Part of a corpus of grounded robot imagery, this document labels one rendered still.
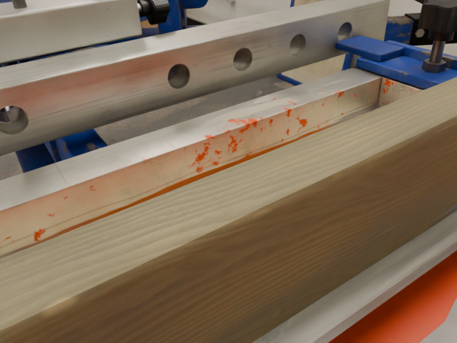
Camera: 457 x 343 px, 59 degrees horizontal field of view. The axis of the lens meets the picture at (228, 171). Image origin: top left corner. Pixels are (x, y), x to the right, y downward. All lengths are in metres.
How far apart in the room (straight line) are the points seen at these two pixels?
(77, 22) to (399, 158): 0.29
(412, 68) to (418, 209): 0.24
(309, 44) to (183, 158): 0.20
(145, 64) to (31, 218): 0.15
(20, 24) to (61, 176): 0.13
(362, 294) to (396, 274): 0.02
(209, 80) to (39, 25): 0.15
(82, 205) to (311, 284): 0.18
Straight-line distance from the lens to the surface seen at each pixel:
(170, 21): 0.80
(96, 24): 0.39
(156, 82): 0.36
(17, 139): 0.34
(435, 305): 0.25
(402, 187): 0.19
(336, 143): 0.16
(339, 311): 0.19
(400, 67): 0.43
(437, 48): 0.42
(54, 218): 0.30
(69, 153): 0.49
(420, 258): 0.22
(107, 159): 0.31
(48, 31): 0.38
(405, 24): 0.95
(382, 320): 0.24
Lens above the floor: 1.15
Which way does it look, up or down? 34 degrees down
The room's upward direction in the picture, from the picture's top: 3 degrees counter-clockwise
